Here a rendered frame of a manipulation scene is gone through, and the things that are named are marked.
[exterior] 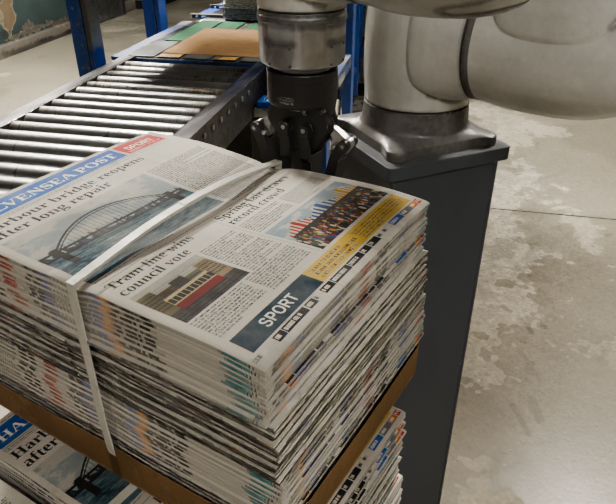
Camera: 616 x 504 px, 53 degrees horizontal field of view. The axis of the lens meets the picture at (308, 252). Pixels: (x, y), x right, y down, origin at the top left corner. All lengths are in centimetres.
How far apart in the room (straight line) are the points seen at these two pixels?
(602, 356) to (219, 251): 185
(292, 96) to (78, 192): 23
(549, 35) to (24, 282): 58
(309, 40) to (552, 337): 179
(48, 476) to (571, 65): 69
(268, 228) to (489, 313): 182
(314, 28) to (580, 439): 154
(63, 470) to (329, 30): 50
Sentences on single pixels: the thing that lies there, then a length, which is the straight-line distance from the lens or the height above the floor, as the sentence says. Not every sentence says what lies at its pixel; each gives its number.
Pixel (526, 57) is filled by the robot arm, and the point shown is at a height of 116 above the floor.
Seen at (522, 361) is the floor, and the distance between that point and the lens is 214.
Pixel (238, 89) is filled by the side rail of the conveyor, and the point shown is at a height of 80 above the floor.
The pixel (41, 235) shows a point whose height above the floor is 106.
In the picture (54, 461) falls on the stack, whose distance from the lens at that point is 70.
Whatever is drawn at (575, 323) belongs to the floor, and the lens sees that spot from 237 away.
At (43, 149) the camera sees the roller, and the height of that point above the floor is 79.
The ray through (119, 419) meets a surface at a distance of 59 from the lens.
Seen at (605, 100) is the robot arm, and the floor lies 112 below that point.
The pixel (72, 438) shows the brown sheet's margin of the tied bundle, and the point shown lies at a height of 86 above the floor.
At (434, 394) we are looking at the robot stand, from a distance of 117.
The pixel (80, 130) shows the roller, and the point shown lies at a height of 79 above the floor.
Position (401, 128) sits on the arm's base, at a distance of 88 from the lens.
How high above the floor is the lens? 132
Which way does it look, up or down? 31 degrees down
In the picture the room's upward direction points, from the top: straight up
